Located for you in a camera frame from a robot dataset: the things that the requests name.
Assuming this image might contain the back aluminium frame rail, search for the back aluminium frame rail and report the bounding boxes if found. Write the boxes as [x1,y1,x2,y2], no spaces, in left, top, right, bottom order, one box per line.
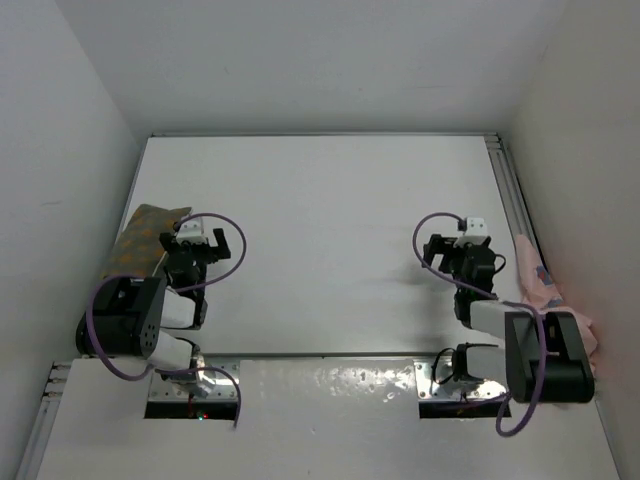
[149,130,500,138]

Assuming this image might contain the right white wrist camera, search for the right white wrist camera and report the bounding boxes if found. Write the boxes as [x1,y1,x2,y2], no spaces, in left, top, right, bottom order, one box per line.
[458,217,488,237]

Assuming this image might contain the metal base plate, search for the metal base plate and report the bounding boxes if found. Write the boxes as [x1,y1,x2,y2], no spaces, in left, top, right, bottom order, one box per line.
[148,354,240,403]
[414,354,506,403]

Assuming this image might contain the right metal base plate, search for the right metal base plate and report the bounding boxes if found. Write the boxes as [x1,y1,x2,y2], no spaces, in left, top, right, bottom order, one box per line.
[414,354,506,403]

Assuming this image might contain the pink cartoon pillowcase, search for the pink cartoon pillowcase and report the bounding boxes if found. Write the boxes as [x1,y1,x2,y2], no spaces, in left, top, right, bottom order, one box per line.
[514,234,598,372]

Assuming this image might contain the left aluminium frame rail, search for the left aluminium frame rail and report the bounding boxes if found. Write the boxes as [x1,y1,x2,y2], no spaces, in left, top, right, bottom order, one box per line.
[15,362,71,480]

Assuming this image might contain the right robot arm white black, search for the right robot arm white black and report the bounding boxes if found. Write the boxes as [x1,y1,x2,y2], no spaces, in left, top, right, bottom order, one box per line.
[421,234,595,403]

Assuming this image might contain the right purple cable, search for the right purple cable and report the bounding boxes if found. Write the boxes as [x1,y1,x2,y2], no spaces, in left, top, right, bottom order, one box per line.
[412,212,546,438]

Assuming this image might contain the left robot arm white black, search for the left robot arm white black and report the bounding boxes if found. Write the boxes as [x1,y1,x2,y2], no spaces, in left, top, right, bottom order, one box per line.
[76,221,231,382]

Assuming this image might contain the olive pillow orange flowers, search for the olive pillow orange flowers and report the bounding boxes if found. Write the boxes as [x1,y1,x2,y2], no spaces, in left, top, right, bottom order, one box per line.
[100,204,192,278]

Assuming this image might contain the white front cover board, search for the white front cover board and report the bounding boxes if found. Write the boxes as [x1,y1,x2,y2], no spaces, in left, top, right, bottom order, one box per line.
[39,359,617,479]

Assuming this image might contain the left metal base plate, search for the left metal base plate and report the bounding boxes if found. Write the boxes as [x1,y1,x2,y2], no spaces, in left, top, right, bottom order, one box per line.
[148,354,240,403]

